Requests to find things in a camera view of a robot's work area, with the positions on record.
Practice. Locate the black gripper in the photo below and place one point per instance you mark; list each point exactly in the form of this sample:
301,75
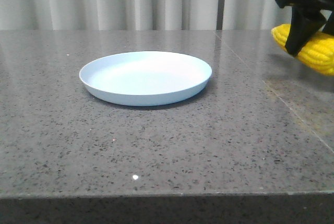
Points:
306,20

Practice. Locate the yellow corn cob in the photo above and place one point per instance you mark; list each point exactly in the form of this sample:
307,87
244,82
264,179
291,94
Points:
317,53

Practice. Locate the light blue round plate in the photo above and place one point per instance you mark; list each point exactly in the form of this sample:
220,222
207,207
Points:
145,78

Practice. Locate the white pleated curtain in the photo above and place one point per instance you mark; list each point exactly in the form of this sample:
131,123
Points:
141,14

